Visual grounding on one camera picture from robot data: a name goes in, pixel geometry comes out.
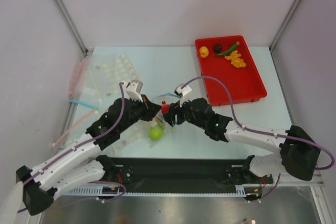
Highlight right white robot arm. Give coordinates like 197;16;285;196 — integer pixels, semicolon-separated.
162;98;320;183

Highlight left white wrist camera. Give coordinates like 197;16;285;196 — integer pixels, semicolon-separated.
122;80;143;102

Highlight yellow toy fruit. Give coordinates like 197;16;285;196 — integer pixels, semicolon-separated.
199;46;209;58

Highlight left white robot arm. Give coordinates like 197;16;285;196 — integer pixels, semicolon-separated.
16;94;161;216

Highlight left corner aluminium post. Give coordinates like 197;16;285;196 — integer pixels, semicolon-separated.
52;0;88;58

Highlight dark mangosteen toy front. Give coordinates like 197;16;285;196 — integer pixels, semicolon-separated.
155;115;164;125

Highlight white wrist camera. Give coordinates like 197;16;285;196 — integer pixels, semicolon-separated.
174;83;192;106
122;80;143;102

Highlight dark mangosteen toy back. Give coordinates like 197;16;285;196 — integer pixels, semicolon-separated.
213;44;223;54

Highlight corner aluminium post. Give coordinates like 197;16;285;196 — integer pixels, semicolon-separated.
52;0;88;58
269;0;303;54

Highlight right corner aluminium post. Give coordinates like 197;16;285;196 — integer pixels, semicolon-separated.
269;0;303;54

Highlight pink zipper clear bag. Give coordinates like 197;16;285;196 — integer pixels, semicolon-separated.
51;59;98;149

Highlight white slotted cable duct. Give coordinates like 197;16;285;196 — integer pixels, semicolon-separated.
65;185;249;197

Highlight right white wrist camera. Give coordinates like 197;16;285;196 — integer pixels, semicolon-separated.
174;83;192;106

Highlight green toy apple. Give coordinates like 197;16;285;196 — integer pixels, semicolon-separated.
149;125;164;141

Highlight blue zipper clear bag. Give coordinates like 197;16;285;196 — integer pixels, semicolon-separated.
148;92;179;148

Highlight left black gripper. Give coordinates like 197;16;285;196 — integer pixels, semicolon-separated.
118;93;161;133

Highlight orange toy fruit pieces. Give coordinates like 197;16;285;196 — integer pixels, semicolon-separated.
225;50;247;68

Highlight aluminium frame rail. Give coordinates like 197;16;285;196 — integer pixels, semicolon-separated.
36;163;323;190

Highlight green toy chili pepper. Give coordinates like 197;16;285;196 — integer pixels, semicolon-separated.
214;41;240;57

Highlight dark mangosteen toy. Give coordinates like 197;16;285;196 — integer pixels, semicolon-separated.
213;44;223;54
155;115;164;125

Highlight dotted clear zip bag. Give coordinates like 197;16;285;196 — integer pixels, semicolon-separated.
86;54;148;155

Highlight red plastic tray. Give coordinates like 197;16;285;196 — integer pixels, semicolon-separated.
195;35;267;104

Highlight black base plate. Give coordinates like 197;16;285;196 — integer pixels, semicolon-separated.
96;155;273;194

